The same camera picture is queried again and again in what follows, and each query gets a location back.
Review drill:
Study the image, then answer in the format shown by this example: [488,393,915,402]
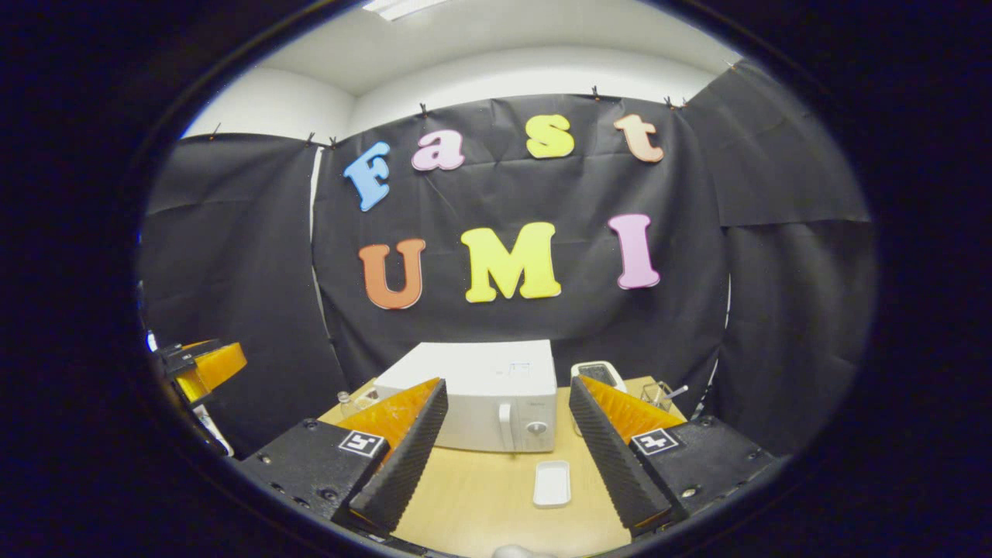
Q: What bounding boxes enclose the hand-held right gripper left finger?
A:
[235,377,450,537]

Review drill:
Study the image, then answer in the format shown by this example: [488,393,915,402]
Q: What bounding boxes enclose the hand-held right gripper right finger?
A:
[568,375,778,537]

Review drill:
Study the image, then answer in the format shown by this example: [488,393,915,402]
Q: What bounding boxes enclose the white microwave oven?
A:
[373,339,559,453]

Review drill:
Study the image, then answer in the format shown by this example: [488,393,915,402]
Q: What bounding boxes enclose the white rectangular tray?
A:
[532,460,572,508]

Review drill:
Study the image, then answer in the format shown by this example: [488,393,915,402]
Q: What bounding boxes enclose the cream toaster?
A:
[570,360,627,436]

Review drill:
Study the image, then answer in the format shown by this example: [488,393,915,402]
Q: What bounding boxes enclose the ceiling light panel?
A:
[363,0,450,22]

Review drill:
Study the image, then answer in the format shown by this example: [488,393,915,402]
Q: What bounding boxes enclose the wire utensil basket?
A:
[639,380,677,412]

